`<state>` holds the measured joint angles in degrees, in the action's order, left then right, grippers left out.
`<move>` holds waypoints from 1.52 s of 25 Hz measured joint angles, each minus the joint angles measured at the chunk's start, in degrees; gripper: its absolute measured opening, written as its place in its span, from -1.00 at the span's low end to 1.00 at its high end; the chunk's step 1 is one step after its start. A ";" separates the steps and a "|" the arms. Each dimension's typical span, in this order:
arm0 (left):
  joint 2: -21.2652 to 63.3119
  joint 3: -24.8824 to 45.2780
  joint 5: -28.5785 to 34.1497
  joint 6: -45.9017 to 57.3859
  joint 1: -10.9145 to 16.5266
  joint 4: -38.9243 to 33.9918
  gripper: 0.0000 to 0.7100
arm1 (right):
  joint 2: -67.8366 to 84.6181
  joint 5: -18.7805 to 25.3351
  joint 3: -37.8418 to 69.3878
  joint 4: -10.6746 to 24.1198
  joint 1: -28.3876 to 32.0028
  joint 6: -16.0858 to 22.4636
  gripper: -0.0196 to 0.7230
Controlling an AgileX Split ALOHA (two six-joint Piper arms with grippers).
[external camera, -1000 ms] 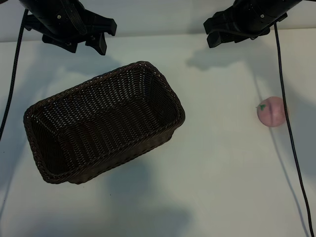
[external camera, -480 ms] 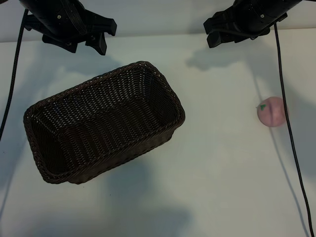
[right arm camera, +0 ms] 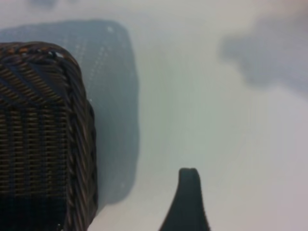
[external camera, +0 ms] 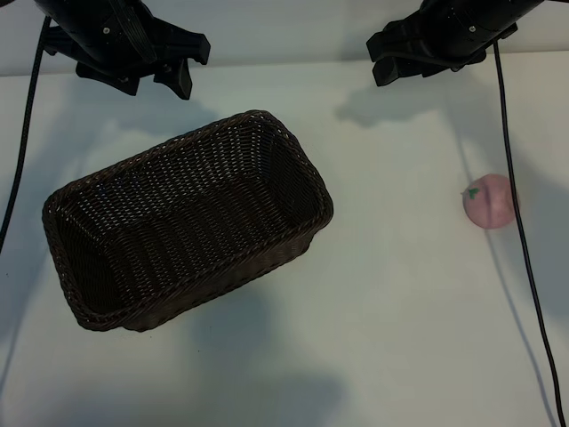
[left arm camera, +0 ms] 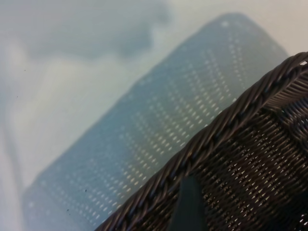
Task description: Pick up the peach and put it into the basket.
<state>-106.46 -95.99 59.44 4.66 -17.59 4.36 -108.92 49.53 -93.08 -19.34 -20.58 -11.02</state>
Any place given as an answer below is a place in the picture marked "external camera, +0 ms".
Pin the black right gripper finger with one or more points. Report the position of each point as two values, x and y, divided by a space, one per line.
387 71
424 67

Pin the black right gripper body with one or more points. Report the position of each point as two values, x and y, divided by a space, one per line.
458 31

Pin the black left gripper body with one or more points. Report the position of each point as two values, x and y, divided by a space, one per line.
89 31

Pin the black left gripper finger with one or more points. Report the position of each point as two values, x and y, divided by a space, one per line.
175 78
111 80

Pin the dark brown wicker basket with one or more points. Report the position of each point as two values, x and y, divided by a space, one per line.
186 213

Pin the pink peach with green leaf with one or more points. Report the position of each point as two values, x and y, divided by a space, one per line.
480 211

